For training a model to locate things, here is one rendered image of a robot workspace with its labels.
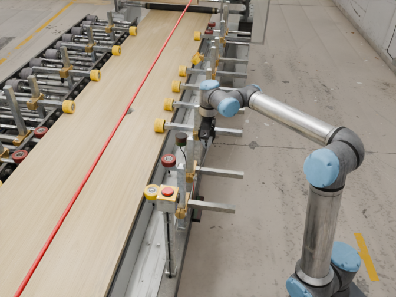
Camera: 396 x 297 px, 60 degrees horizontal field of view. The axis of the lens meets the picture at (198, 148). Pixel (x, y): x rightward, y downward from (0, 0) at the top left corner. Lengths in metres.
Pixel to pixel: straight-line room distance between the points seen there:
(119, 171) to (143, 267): 0.50
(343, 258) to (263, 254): 1.07
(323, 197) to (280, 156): 2.23
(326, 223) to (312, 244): 0.12
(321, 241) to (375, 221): 1.79
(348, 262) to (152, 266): 0.89
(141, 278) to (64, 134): 0.97
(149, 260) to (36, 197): 0.63
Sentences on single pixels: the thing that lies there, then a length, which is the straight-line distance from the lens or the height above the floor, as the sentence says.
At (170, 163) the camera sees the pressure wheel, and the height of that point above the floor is 0.90.
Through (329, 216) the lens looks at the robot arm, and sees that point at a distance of 1.29.
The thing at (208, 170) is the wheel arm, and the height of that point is 0.86.
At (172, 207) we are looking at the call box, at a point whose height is 1.18.
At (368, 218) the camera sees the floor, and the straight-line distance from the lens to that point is 3.13.
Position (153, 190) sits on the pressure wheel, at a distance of 1.72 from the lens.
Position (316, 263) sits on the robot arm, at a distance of 1.45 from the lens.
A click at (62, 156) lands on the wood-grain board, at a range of 2.03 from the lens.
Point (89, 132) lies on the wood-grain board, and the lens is 2.17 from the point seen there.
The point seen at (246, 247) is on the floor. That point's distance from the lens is 2.64.
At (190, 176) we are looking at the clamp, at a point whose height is 0.87.
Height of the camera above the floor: 2.13
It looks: 39 degrees down
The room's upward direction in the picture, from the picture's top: 2 degrees clockwise
